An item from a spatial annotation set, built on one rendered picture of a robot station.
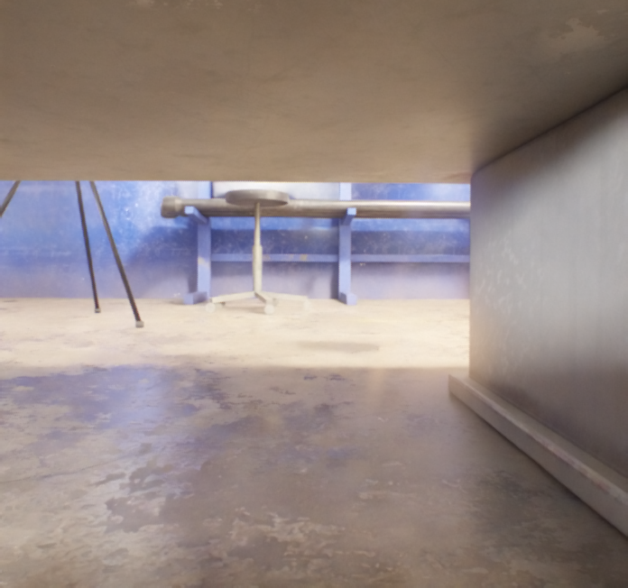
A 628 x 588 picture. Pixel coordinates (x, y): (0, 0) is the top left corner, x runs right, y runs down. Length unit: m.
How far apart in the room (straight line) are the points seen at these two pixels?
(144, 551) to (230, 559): 0.07
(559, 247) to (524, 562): 0.33
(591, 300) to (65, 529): 0.54
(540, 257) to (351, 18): 0.40
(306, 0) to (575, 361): 0.45
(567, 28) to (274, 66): 0.23
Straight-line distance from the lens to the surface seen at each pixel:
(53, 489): 0.59
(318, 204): 3.11
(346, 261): 3.46
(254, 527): 0.48
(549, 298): 0.64
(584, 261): 0.58
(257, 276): 2.60
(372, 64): 0.45
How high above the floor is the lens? 0.22
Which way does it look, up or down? 1 degrees down
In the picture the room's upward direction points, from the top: straight up
